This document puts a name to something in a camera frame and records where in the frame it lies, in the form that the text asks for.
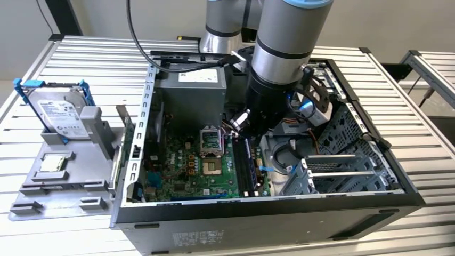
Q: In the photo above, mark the grey parts rack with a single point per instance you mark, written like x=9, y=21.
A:
x=81, y=170

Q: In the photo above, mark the silver disk in blue carrier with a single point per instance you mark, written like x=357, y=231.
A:
x=56, y=112

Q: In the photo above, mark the black open PC case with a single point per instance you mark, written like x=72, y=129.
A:
x=248, y=226

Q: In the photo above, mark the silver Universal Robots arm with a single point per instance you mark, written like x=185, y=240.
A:
x=291, y=40

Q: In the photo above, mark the CPU socket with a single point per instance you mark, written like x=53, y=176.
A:
x=213, y=166

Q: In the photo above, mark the blue expansion slot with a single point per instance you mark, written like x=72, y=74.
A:
x=199, y=197

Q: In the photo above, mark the blue board connector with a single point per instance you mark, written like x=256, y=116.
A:
x=153, y=178

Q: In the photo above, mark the black bracket box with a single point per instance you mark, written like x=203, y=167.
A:
x=393, y=70

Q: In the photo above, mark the aluminium slat side table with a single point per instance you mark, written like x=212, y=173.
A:
x=436, y=69

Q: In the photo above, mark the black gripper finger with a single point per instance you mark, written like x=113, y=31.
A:
x=239, y=120

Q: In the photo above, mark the black vertical post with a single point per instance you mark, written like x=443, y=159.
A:
x=65, y=16

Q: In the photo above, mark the green motherboard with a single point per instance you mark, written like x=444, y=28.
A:
x=184, y=184

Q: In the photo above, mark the grey power supply unit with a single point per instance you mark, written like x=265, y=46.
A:
x=192, y=106

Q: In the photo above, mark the silver CPU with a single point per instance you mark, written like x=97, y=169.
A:
x=52, y=163

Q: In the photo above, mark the perforated silver slot cover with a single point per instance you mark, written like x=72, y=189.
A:
x=329, y=160

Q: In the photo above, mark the plain silver slot cover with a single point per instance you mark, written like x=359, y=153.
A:
x=340, y=174

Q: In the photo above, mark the green graphics card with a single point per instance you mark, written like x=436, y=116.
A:
x=128, y=133

